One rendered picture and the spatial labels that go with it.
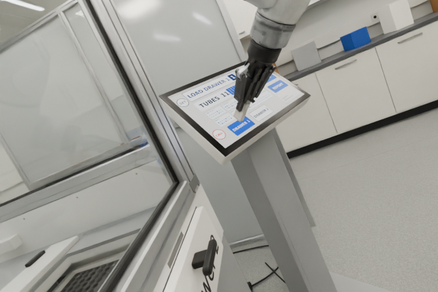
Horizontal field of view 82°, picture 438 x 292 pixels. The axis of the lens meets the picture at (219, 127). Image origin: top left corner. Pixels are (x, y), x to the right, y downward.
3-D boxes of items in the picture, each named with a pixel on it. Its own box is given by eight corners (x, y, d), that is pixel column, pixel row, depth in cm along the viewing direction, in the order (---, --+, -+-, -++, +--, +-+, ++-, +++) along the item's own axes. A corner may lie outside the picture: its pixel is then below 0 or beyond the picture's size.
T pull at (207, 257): (218, 243, 45) (214, 236, 45) (212, 276, 38) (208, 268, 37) (199, 249, 46) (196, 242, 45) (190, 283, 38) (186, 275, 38)
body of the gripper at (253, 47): (268, 32, 63) (255, 66, 69) (243, 34, 58) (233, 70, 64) (290, 47, 59) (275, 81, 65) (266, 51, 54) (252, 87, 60)
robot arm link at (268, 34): (248, 8, 54) (240, 34, 58) (277, 27, 50) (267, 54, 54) (275, 7, 59) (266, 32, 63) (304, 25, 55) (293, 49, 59)
